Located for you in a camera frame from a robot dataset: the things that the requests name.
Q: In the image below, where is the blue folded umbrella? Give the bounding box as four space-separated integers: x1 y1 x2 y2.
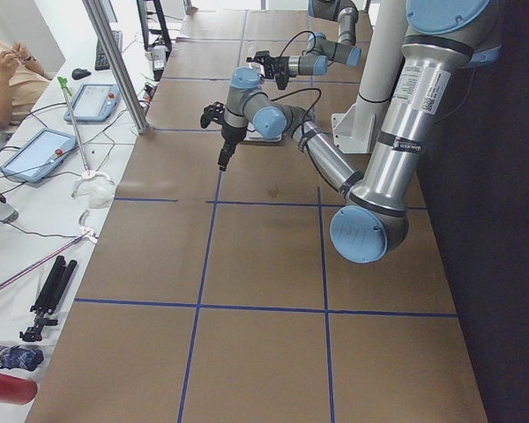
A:
0 345 44 371

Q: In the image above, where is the silver kitchen scale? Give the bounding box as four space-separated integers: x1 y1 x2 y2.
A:
243 130 283 144

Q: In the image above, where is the blue teach pendant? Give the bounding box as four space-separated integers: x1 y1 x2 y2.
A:
69 84 120 123
1 129 77 183

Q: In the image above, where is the clear sauce bottle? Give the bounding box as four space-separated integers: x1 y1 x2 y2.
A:
248 63 266 85

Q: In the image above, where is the seated person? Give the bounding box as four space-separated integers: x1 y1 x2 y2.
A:
0 40 50 131

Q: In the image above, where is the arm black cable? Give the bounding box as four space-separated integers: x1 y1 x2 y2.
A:
278 29 318 58
264 87 349 195

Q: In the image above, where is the far blue teach pendant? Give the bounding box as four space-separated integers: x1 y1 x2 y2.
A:
69 84 120 123

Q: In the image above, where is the red bottle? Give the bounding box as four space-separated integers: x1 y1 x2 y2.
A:
0 374 38 404

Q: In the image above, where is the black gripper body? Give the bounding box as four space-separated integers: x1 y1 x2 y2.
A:
264 55 290 80
221 125 247 152

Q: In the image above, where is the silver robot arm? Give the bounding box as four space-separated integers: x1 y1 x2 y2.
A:
200 1 503 263
246 1 361 90

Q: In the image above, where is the black tripod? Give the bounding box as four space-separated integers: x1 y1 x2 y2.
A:
19 256 78 342

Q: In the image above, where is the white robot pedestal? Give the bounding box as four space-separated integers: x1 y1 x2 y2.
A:
332 0 408 154

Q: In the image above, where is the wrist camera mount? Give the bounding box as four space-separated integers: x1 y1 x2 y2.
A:
200 101 225 129

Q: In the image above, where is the long metal rod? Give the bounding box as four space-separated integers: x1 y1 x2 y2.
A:
56 77 92 178

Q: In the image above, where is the near blue teach pendant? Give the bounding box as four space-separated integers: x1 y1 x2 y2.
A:
1 129 77 183

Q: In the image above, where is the aluminium frame post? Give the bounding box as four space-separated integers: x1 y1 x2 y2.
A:
82 0 148 134

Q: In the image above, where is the black computer mouse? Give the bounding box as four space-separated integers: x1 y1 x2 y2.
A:
71 68 92 80

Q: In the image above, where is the white crumpled cloth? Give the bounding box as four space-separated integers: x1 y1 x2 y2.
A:
71 174 115 210

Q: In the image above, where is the black keyboard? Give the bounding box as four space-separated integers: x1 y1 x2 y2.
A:
94 29 123 71

